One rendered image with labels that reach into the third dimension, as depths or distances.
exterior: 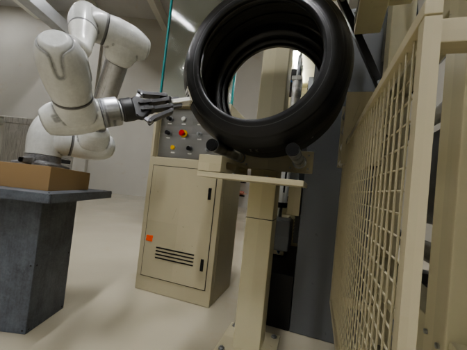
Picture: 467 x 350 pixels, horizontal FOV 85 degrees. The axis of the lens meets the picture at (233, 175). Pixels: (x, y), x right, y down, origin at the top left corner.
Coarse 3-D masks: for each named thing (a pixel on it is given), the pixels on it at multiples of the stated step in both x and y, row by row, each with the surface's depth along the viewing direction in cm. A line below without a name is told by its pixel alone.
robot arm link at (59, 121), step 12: (48, 108) 69; (60, 108) 68; (72, 108) 68; (84, 108) 70; (96, 108) 74; (48, 120) 69; (60, 120) 70; (72, 120) 71; (84, 120) 72; (96, 120) 75; (48, 132) 72; (60, 132) 72; (72, 132) 74; (84, 132) 76
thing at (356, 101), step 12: (348, 96) 105; (360, 96) 104; (348, 108) 105; (360, 108) 104; (384, 108) 101; (348, 120) 105; (384, 120) 101; (348, 132) 104; (360, 144) 103; (372, 144) 101; (372, 168) 111
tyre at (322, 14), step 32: (224, 0) 89; (256, 0) 86; (288, 0) 83; (320, 0) 79; (224, 32) 106; (256, 32) 112; (288, 32) 109; (320, 32) 79; (192, 64) 91; (224, 64) 117; (320, 64) 105; (352, 64) 80; (192, 96) 91; (224, 96) 118; (320, 96) 77; (224, 128) 86; (256, 128) 82; (288, 128) 80; (320, 128) 86
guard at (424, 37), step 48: (432, 0) 28; (432, 48) 28; (384, 96) 47; (432, 96) 28; (384, 144) 44; (384, 192) 41; (336, 240) 110; (384, 240) 38; (336, 288) 97; (336, 336) 82
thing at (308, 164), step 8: (304, 152) 114; (312, 152) 113; (248, 160) 121; (256, 160) 120; (264, 160) 119; (272, 160) 118; (280, 160) 117; (288, 160) 116; (304, 160) 113; (312, 160) 112; (248, 168) 121; (256, 168) 120; (264, 168) 119; (272, 168) 118; (280, 168) 116; (288, 168) 115; (296, 168) 114; (304, 168) 113; (312, 168) 112
